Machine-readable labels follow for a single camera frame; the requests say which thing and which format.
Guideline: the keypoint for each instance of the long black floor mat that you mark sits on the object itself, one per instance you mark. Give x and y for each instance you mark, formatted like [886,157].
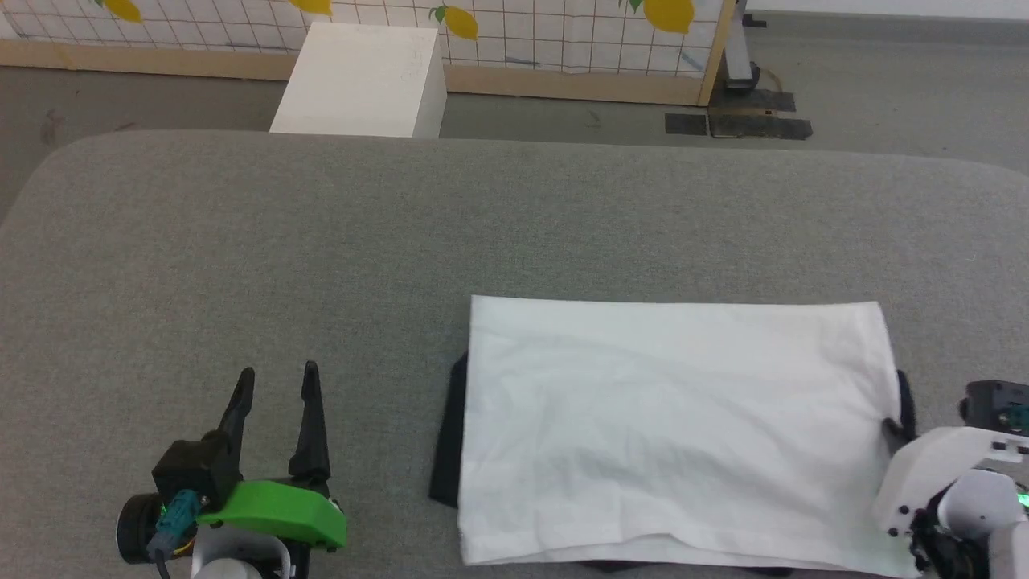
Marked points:
[760,127]

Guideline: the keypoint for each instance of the small black floor mat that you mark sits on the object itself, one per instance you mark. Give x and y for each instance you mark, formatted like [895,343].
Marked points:
[686,125]

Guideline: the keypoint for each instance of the white box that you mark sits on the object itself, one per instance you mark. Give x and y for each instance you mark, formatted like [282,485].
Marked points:
[362,80]

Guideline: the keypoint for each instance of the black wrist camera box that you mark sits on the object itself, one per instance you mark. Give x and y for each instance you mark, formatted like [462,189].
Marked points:
[197,470]
[997,402]

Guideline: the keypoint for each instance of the black mat under stand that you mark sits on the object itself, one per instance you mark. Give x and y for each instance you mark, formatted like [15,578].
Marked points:
[756,100]

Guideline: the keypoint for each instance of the yellow lemon decoration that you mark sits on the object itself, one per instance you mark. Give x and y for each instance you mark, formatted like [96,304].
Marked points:
[309,5]
[460,22]
[669,14]
[123,8]

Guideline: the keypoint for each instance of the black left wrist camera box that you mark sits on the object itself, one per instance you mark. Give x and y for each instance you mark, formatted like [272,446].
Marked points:
[197,470]

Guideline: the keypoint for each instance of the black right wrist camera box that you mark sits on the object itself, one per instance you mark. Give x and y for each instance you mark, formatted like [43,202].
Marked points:
[997,402]

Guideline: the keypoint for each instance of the wooden framed grid partition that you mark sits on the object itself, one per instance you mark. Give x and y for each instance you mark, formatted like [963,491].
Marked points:
[563,48]

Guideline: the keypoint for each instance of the metal stand base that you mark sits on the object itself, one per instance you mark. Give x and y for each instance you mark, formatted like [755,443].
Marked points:
[739,48]

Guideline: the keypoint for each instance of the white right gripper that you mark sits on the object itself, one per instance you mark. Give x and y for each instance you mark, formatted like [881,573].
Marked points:
[924,462]

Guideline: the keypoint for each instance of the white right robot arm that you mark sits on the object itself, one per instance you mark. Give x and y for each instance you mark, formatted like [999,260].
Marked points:
[981,515]

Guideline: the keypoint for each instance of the grey fabric sofa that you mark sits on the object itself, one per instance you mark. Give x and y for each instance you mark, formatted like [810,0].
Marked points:
[321,265]

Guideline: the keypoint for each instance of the black and white shirt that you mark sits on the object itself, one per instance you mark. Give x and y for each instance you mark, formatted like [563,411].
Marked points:
[675,434]

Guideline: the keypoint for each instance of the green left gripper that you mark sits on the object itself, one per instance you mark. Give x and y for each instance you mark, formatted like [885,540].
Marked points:
[281,511]

